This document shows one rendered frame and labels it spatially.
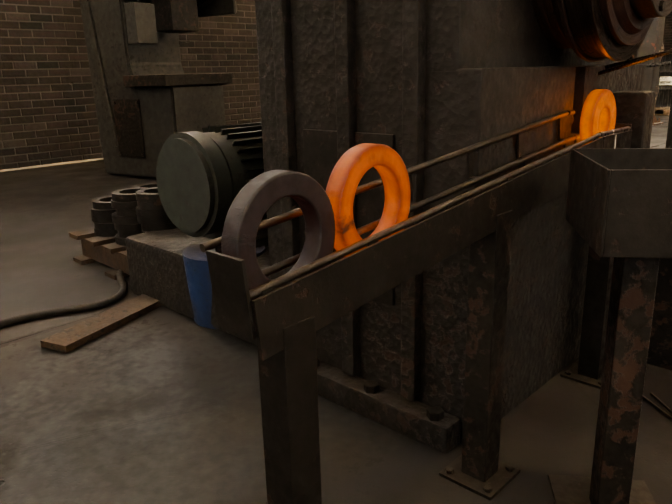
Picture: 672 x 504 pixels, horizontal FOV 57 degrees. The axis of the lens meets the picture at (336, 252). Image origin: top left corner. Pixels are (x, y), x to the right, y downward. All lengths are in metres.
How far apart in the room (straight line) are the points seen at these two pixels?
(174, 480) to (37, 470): 0.33
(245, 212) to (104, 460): 0.99
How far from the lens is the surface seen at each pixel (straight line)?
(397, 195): 1.02
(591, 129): 1.68
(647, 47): 10.64
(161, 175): 2.42
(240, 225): 0.78
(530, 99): 1.53
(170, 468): 1.57
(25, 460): 1.73
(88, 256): 3.31
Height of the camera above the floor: 0.87
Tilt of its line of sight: 16 degrees down
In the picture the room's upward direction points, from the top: 1 degrees counter-clockwise
